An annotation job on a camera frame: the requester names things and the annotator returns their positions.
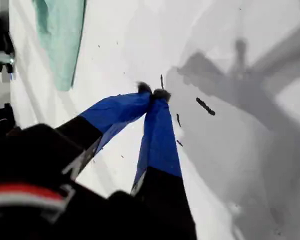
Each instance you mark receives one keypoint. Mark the pale green t-shirt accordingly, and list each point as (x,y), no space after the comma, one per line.
(61,37)

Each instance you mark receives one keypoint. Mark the black and silver frame bracket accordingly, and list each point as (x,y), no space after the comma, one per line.
(1,50)

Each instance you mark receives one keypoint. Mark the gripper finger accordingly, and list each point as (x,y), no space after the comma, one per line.
(157,150)
(115,112)

